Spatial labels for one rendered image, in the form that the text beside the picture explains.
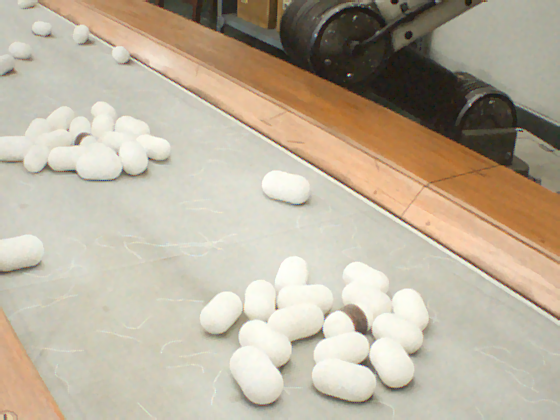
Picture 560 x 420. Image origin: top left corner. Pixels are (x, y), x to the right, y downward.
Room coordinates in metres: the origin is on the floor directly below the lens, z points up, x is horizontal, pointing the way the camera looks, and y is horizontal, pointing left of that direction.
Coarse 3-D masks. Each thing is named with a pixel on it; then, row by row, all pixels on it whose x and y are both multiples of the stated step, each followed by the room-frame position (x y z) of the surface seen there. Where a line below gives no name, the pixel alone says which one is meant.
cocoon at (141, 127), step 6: (120, 120) 0.65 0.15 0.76; (126, 120) 0.65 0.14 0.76; (132, 120) 0.65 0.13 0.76; (138, 120) 0.65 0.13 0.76; (120, 126) 0.65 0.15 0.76; (126, 126) 0.65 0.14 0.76; (132, 126) 0.64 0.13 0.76; (138, 126) 0.64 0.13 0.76; (144, 126) 0.64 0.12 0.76; (132, 132) 0.64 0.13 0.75; (138, 132) 0.64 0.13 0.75; (144, 132) 0.64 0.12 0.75
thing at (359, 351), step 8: (336, 336) 0.35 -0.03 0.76; (344, 336) 0.35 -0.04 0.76; (352, 336) 0.35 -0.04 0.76; (360, 336) 0.35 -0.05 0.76; (320, 344) 0.34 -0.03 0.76; (328, 344) 0.34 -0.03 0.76; (336, 344) 0.34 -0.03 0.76; (344, 344) 0.34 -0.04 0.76; (352, 344) 0.34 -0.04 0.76; (360, 344) 0.35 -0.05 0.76; (368, 344) 0.35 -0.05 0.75; (320, 352) 0.34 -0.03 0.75; (328, 352) 0.34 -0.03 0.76; (336, 352) 0.34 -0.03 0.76; (344, 352) 0.34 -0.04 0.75; (352, 352) 0.34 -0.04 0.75; (360, 352) 0.34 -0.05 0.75; (320, 360) 0.34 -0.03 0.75; (344, 360) 0.34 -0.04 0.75; (352, 360) 0.34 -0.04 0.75; (360, 360) 0.34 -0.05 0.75
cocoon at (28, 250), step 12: (12, 240) 0.42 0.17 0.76; (24, 240) 0.43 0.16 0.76; (36, 240) 0.43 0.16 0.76; (0, 252) 0.41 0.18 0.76; (12, 252) 0.42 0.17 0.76; (24, 252) 0.42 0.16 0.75; (36, 252) 0.42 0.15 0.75; (0, 264) 0.41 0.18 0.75; (12, 264) 0.41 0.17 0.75; (24, 264) 0.42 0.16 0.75; (36, 264) 0.43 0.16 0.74
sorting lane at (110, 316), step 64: (0, 0) 1.29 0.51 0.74; (64, 64) 0.89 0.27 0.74; (128, 64) 0.90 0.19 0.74; (0, 128) 0.67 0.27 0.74; (192, 128) 0.69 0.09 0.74; (0, 192) 0.53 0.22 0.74; (64, 192) 0.54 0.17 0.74; (128, 192) 0.55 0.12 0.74; (192, 192) 0.55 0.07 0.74; (256, 192) 0.56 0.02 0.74; (320, 192) 0.57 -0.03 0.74; (64, 256) 0.44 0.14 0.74; (128, 256) 0.45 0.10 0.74; (192, 256) 0.46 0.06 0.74; (256, 256) 0.46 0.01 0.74; (320, 256) 0.47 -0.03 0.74; (384, 256) 0.47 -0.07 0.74; (448, 256) 0.48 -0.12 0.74; (64, 320) 0.37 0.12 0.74; (128, 320) 0.38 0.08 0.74; (192, 320) 0.38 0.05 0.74; (448, 320) 0.40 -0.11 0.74; (512, 320) 0.40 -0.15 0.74; (64, 384) 0.31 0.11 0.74; (128, 384) 0.32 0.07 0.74; (192, 384) 0.32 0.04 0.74; (384, 384) 0.33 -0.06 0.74; (448, 384) 0.33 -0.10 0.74; (512, 384) 0.33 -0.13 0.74
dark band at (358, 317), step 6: (348, 306) 0.38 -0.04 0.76; (354, 306) 0.38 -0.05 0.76; (348, 312) 0.37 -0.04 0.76; (354, 312) 0.37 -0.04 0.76; (360, 312) 0.37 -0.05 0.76; (354, 318) 0.37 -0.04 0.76; (360, 318) 0.37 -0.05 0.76; (366, 318) 0.37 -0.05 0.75; (354, 324) 0.37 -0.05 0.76; (360, 324) 0.37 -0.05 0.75; (366, 324) 0.37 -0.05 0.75; (360, 330) 0.37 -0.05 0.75; (366, 330) 0.37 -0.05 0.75
